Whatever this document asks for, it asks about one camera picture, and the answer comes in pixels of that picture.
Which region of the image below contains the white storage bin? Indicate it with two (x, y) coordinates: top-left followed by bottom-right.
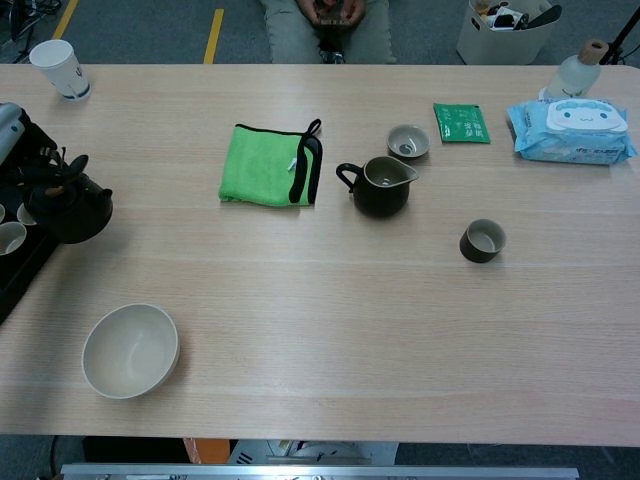
(455, 0), (564, 66)

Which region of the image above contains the black tripod leg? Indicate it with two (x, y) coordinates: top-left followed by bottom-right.
(599, 7), (640, 66)

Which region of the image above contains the blue wet wipes pack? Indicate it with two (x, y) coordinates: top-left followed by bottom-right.
(505, 97), (639, 166)

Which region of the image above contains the dark green ladle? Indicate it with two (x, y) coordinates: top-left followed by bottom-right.
(522, 3), (564, 30)

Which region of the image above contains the small grey tea bowl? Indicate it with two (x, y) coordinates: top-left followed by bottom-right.
(386, 123), (431, 160)

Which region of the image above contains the black equipment stand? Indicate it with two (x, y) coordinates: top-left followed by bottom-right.
(0, 0), (64, 64)

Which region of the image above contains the green cloth with black trim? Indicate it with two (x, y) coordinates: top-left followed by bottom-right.
(217, 118), (324, 208)

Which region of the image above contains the seated person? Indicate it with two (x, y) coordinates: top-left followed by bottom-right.
(259, 0), (400, 65)

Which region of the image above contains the dark brown pitcher with spout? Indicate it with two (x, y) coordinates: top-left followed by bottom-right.
(335, 155), (419, 219)

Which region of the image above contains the clear bottle with wooden cap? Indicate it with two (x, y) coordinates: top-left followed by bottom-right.
(542, 38), (610, 101)

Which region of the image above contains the brown handheld device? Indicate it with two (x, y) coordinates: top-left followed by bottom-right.
(313, 4), (351, 27)

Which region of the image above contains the large beige bowl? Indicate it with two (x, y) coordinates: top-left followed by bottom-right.
(81, 303), (181, 400)

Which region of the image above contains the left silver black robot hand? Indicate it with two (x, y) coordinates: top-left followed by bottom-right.
(0, 102), (91, 202)

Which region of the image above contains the aluminium rail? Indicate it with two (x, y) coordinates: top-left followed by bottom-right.
(59, 463), (581, 480)

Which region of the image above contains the dark green tea cup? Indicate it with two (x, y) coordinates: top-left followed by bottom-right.
(459, 218), (508, 264)

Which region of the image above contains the white paper cup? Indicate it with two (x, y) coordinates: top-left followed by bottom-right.
(28, 39), (93, 103)

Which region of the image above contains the black teapot with loop handle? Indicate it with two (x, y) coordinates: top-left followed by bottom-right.
(22, 154), (114, 245)

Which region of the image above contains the black tray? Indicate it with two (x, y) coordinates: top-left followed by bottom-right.
(0, 184), (64, 326)

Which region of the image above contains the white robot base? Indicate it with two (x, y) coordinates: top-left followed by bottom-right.
(227, 439), (399, 466)

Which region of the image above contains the green tea packet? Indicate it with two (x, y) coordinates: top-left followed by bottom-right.
(432, 102), (492, 145)

